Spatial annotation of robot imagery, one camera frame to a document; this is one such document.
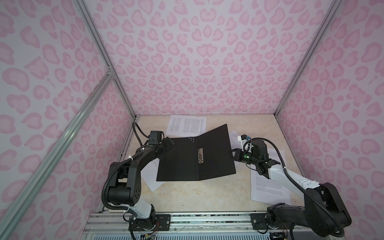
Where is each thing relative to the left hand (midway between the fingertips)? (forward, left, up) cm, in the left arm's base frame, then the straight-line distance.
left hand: (170, 143), depth 95 cm
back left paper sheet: (+21, -9, -8) cm, 24 cm away
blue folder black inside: (-6, -24, -6) cm, 25 cm away
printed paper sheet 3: (-27, -55, -8) cm, 61 cm away
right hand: (-11, -34, +7) cm, 36 cm away
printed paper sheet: (-16, +12, -7) cm, 21 cm away
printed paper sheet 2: (-7, -38, +9) cm, 40 cm away
